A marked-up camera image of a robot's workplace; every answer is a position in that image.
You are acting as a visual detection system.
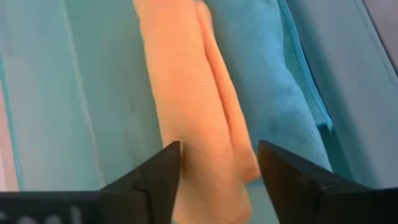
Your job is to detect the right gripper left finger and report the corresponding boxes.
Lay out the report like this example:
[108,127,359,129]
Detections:
[0,140,182,224]

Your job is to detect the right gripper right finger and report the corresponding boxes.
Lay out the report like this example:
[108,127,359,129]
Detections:
[257,139,398,224]

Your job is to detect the orange microfiber towel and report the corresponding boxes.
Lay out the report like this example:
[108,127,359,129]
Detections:
[132,0,261,224]

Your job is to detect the teal microfiber towel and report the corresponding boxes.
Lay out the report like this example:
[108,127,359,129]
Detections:
[203,0,334,172]

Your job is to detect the teal translucent plastic basket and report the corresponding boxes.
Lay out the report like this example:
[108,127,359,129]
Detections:
[0,0,398,224]

